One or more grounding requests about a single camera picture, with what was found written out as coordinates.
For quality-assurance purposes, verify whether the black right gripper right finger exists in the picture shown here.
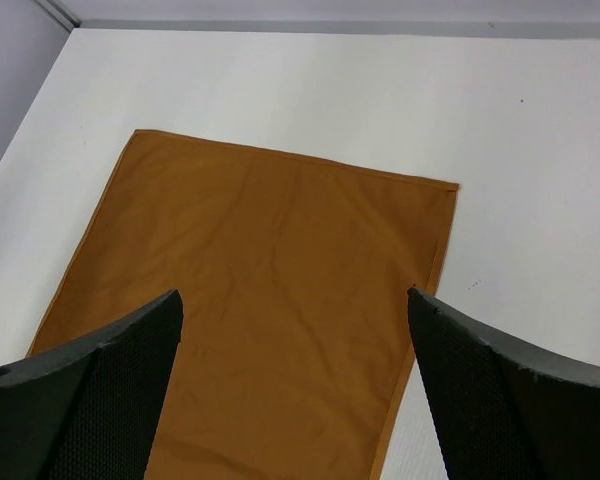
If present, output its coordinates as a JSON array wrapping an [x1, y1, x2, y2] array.
[[408, 287, 600, 479]]

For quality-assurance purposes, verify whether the aluminium frame post left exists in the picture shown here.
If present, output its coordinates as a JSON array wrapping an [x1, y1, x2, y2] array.
[[32, 0, 82, 32]]

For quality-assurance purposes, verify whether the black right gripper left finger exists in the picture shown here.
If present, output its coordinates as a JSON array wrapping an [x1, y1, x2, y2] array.
[[0, 290, 183, 479]]

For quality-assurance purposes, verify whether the orange-brown cloth napkin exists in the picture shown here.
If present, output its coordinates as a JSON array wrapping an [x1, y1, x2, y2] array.
[[31, 130, 458, 479]]

